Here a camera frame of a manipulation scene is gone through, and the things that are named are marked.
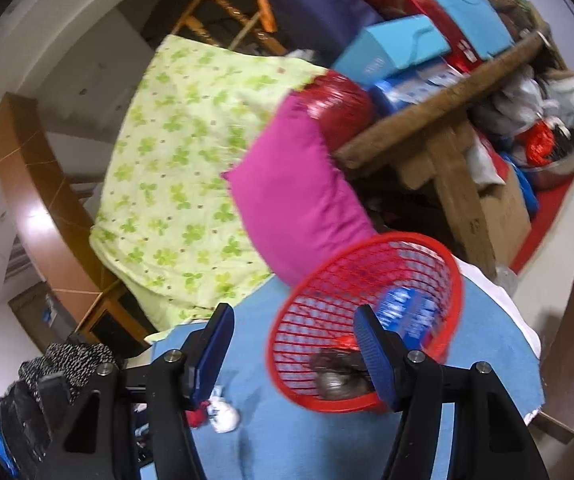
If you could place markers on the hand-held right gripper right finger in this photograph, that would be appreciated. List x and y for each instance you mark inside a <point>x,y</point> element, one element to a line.
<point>372,355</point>

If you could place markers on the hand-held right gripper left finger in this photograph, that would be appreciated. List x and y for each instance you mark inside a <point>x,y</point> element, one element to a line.
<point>214,355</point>

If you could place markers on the small red white toy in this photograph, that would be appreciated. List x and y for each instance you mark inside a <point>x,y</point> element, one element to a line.
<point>224,415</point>

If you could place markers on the red mesh plastic basket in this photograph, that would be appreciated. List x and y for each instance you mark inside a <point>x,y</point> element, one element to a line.
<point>317,305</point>

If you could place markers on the dark crumpled wrapper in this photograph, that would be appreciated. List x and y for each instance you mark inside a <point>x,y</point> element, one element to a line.
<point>334,375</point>

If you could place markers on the blue snack packet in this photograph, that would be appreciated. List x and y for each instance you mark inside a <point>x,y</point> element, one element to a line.
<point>407,310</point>

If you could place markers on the blue blanket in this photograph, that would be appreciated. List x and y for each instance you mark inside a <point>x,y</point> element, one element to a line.
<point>277,440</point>

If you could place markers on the black white knit garment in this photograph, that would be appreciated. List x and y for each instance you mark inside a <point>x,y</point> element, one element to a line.
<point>72,357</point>

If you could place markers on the wooden table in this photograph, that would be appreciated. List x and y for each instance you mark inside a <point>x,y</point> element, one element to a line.
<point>459,200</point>

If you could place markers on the magenta pillow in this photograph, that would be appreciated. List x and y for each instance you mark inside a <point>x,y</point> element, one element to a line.
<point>292,190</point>

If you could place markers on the brown cardboard box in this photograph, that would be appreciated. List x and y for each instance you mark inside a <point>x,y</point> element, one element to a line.
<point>504,215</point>

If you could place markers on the green floral blanket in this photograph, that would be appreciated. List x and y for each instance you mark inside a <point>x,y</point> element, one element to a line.
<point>177,160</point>

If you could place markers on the black clothes pile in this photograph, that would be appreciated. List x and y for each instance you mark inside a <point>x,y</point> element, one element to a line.
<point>17,425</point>

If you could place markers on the red floor mat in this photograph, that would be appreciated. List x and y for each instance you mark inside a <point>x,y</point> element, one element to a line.
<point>542,225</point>

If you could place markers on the blue plastic bag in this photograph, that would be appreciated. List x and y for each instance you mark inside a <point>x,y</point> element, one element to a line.
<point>524,185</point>

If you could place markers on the wooden headboard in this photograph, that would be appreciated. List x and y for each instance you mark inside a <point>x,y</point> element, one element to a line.
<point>42,185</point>

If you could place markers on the metal bowl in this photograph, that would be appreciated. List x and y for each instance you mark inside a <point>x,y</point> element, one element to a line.
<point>557,170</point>

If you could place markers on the blue wrapped multipack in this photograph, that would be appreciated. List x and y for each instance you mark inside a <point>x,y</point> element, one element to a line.
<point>407,87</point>

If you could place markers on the small red plastic bag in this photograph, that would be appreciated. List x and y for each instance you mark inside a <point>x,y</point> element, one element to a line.
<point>539,142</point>

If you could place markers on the grey plastic bag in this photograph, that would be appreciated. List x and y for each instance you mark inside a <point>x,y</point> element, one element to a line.
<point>512,102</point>

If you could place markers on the small teal box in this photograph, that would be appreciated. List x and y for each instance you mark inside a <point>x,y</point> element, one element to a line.
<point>402,40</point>

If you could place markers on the orange wooden chair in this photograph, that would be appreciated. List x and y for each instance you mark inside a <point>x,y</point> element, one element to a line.
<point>202,25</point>

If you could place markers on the navy cushion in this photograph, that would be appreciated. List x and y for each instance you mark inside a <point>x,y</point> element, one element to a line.
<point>317,5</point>

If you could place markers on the large teal box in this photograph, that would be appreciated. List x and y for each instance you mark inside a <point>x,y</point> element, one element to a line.
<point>467,10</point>

